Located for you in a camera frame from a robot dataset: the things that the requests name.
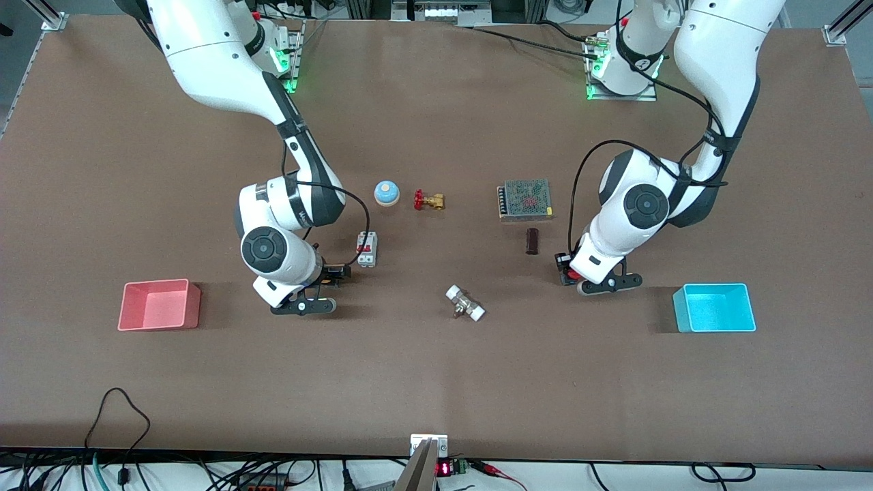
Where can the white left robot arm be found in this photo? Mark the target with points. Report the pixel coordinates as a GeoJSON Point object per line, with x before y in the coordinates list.
{"type": "Point", "coordinates": [723, 68]}

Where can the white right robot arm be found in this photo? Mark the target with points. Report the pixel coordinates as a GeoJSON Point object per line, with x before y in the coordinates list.
{"type": "Point", "coordinates": [218, 75]}

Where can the dark brown block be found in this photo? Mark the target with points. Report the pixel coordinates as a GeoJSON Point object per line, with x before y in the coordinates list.
{"type": "Point", "coordinates": [532, 241]}

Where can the white circuit breaker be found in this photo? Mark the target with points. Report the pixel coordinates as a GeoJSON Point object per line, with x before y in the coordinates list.
{"type": "Point", "coordinates": [367, 249]}

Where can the metal mesh power supply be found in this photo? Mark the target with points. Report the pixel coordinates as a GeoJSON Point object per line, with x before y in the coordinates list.
{"type": "Point", "coordinates": [525, 198]}

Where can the blue round bell button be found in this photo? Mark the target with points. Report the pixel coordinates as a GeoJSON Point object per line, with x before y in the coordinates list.
{"type": "Point", "coordinates": [387, 193]}

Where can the metal fitting white ends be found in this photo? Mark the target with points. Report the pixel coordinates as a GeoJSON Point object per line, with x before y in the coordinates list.
{"type": "Point", "coordinates": [465, 303]}

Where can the pink plastic box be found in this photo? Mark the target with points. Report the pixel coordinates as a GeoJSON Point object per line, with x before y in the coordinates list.
{"type": "Point", "coordinates": [160, 305]}

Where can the cyan plastic box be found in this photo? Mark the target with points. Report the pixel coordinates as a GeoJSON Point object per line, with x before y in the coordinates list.
{"type": "Point", "coordinates": [715, 308]}

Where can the red LED display module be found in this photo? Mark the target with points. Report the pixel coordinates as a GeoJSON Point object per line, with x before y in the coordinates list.
{"type": "Point", "coordinates": [450, 468]}

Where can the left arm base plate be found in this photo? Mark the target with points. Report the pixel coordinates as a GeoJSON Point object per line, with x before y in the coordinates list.
{"type": "Point", "coordinates": [651, 92]}

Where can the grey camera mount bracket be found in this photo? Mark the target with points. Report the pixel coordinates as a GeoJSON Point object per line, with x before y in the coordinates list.
{"type": "Point", "coordinates": [424, 464]}

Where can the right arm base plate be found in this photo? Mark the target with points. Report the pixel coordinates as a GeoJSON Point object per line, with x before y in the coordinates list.
{"type": "Point", "coordinates": [294, 68]}

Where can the aluminium frame rack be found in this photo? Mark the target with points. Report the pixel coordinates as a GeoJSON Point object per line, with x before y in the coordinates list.
{"type": "Point", "coordinates": [443, 12]}

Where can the metal corner bracket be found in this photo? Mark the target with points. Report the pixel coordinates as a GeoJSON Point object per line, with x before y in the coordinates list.
{"type": "Point", "coordinates": [836, 35]}
{"type": "Point", "coordinates": [54, 22]}

